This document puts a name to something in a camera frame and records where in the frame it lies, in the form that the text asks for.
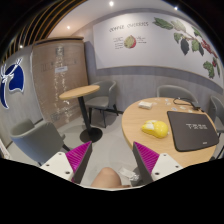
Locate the grey armchair by side table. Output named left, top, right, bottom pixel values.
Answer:
left=84, top=80, right=118, bottom=120

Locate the grey chair right edge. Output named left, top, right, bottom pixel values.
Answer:
left=208, top=95, right=224, bottom=160

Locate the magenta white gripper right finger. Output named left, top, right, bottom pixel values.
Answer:
left=133, top=142, right=182, bottom=185

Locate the small round wooden side table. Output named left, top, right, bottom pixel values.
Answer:
left=59, top=85, right=103, bottom=142

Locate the coffee cherries wall mural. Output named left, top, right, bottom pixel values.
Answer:
left=93, top=12, right=223, bottom=84

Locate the yellow computer mouse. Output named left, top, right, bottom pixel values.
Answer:
left=141, top=120, right=168, bottom=138

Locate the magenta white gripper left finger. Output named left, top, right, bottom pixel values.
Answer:
left=41, top=141, right=92, bottom=184

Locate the wrapped wooden cabinet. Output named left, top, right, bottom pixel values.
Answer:
left=31, top=36, right=88, bottom=128

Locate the grey chair behind table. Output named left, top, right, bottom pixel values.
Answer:
left=156, top=85, right=197, bottom=102

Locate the black cable on table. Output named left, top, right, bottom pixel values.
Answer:
left=172, top=96, right=203, bottom=112

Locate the black mouse pad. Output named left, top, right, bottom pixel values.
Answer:
left=167, top=111, right=219, bottom=152

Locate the grey armchair front left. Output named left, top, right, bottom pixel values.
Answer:
left=10, top=119, right=70, bottom=163

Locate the person's knee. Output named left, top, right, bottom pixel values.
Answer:
left=91, top=167, right=129, bottom=188

